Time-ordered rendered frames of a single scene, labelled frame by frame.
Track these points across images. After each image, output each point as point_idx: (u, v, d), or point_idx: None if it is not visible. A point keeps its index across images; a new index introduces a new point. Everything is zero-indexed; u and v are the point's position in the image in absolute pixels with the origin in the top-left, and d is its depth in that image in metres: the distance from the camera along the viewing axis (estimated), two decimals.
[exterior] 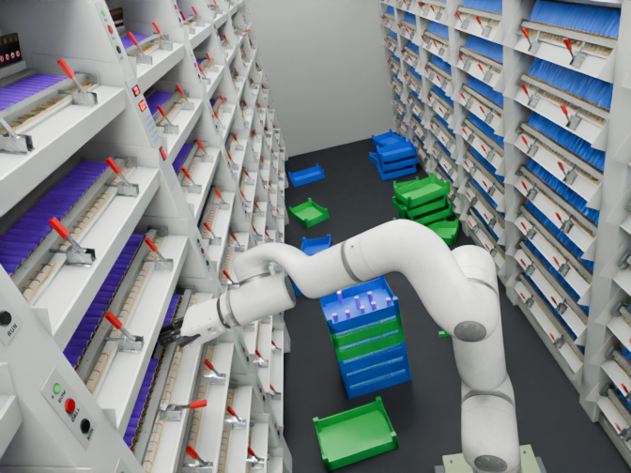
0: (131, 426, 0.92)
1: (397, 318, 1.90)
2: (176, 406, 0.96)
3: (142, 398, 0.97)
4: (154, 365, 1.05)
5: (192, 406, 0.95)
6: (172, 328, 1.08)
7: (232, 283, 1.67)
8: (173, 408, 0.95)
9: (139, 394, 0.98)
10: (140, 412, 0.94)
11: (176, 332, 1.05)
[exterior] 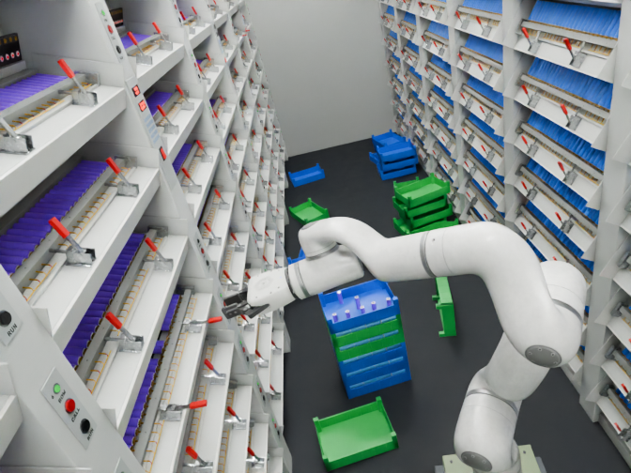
0: (131, 426, 0.92)
1: (397, 318, 1.90)
2: (176, 406, 0.96)
3: (142, 398, 0.97)
4: (154, 365, 1.05)
5: (192, 406, 0.95)
6: (238, 309, 1.06)
7: (232, 283, 1.67)
8: (173, 408, 0.95)
9: (139, 394, 0.98)
10: (140, 412, 0.94)
11: None
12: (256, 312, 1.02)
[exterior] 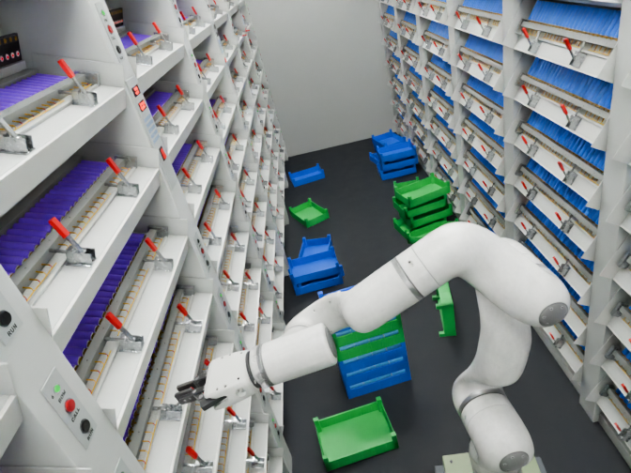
0: None
1: (397, 318, 1.90)
2: (175, 405, 0.96)
3: None
4: (146, 365, 1.05)
5: None
6: (192, 386, 0.94)
7: (232, 283, 1.67)
8: (170, 408, 0.95)
9: None
10: (132, 412, 0.94)
11: (199, 391, 0.90)
12: None
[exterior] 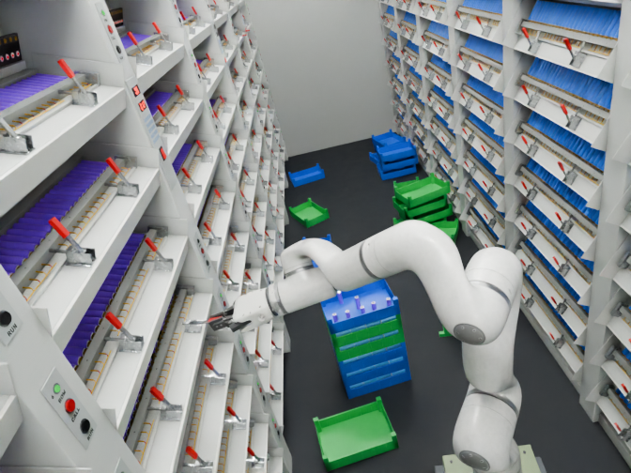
0: None
1: (397, 318, 1.90)
2: (170, 405, 0.96)
3: None
4: (146, 365, 1.05)
5: (158, 400, 0.93)
6: (223, 316, 1.19)
7: (232, 283, 1.67)
8: (168, 411, 0.95)
9: None
10: (131, 412, 0.94)
11: (228, 318, 1.16)
12: None
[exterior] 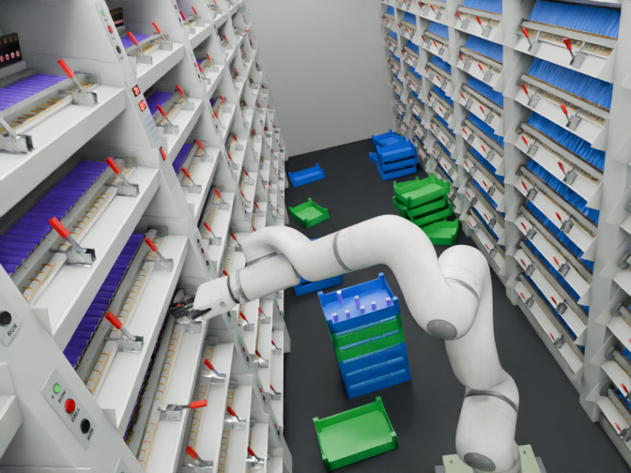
0: None
1: (397, 318, 1.90)
2: (176, 406, 0.96)
3: None
4: (146, 365, 1.05)
5: (192, 406, 0.95)
6: (184, 304, 1.16)
7: None
8: (173, 408, 0.95)
9: None
10: (131, 412, 0.94)
11: (190, 306, 1.13)
12: None
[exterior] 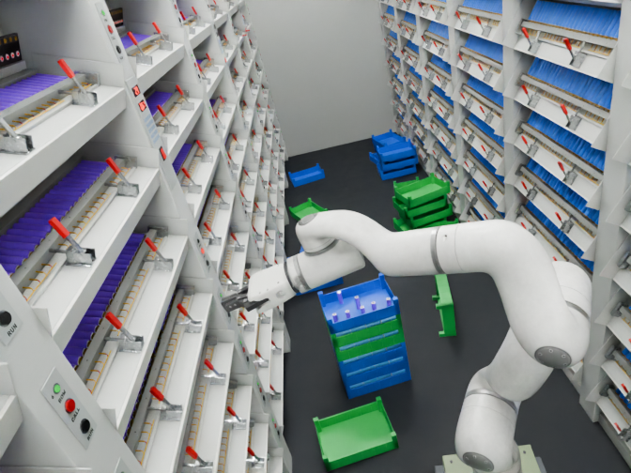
0: None
1: (397, 318, 1.90)
2: (170, 405, 0.96)
3: None
4: None
5: (158, 400, 0.93)
6: (236, 297, 1.04)
7: (232, 283, 1.67)
8: (168, 411, 0.95)
9: None
10: (131, 412, 0.94)
11: (243, 297, 1.02)
12: None
